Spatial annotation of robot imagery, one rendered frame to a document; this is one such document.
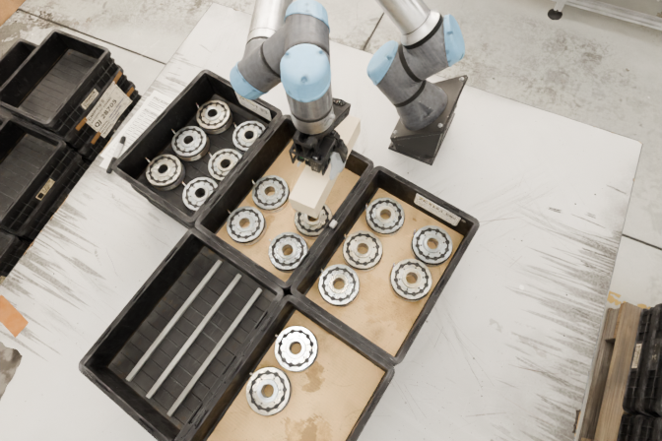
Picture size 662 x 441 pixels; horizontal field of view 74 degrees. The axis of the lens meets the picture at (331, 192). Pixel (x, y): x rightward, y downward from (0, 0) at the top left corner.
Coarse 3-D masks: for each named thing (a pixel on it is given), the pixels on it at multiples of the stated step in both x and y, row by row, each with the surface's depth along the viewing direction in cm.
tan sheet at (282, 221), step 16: (288, 160) 128; (304, 160) 128; (288, 176) 126; (352, 176) 125; (272, 192) 125; (336, 192) 124; (256, 208) 123; (288, 208) 122; (336, 208) 122; (224, 224) 122; (272, 224) 121; (288, 224) 120; (256, 256) 117; (272, 272) 115
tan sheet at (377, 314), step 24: (384, 192) 123; (384, 216) 120; (408, 216) 120; (384, 240) 117; (408, 240) 117; (456, 240) 116; (336, 264) 115; (384, 264) 115; (312, 288) 113; (336, 288) 113; (360, 288) 112; (384, 288) 112; (432, 288) 111; (336, 312) 110; (360, 312) 110; (384, 312) 110; (408, 312) 109; (384, 336) 108
